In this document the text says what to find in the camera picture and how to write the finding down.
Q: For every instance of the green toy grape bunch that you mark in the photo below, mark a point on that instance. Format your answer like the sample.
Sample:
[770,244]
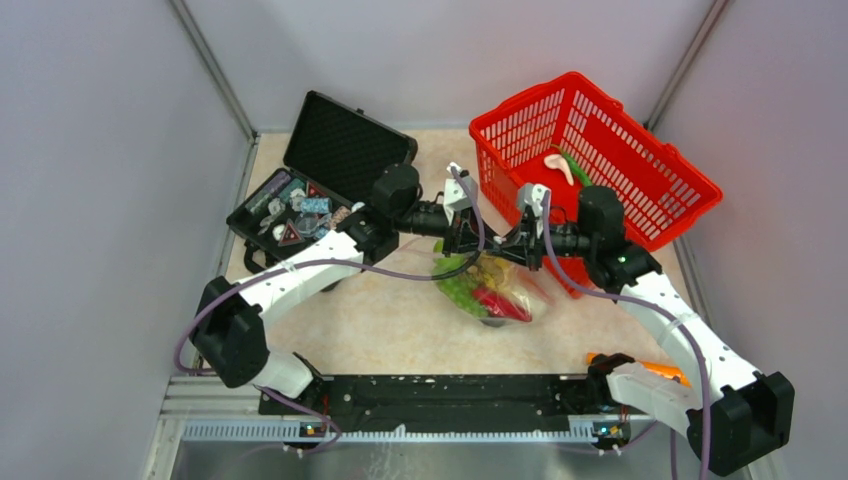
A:
[458,289]

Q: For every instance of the red toy chili pepper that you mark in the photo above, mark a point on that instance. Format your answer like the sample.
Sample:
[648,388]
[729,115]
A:
[500,306]

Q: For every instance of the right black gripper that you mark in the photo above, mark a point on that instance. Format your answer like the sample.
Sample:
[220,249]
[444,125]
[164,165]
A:
[524,248]

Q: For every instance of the brown toy grape bunch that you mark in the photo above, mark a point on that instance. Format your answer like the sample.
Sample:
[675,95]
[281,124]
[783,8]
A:
[493,272]

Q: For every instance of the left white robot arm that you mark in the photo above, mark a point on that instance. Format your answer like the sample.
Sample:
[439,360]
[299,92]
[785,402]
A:
[229,330]

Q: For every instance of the green toy chili pepper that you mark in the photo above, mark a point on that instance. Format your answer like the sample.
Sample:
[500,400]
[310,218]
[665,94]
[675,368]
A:
[580,176]

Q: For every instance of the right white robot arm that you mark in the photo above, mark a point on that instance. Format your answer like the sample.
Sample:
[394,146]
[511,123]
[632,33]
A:
[730,412]

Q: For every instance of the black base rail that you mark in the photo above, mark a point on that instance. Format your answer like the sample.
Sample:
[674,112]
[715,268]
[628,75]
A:
[500,406]

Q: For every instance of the clear zip top bag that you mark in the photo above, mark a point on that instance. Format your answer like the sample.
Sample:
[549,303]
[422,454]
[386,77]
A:
[525,290]

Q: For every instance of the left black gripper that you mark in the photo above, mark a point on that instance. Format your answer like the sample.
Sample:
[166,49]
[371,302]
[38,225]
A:
[462,232]

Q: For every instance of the red plastic basket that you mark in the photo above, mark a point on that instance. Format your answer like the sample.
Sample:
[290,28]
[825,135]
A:
[662,192]

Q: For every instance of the blue poker chip roll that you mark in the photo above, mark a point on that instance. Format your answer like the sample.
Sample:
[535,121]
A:
[316,205]

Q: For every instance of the black poker chip case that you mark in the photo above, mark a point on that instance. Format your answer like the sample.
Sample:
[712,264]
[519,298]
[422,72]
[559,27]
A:
[335,151]

